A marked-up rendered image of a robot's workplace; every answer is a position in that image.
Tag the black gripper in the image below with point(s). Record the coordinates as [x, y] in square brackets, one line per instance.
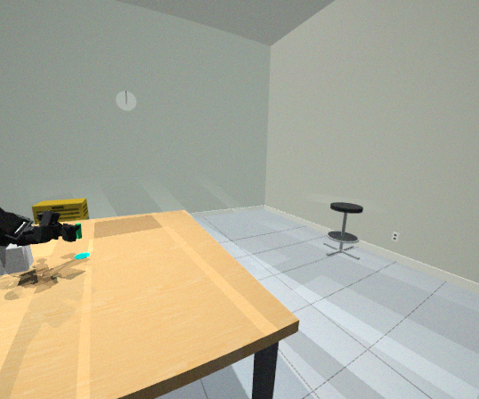
[66, 231]

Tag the cyan circle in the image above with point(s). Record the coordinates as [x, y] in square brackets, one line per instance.
[82, 255]

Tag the green rectangular post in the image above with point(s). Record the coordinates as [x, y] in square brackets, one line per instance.
[79, 232]

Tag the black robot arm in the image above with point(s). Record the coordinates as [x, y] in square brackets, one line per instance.
[27, 234]

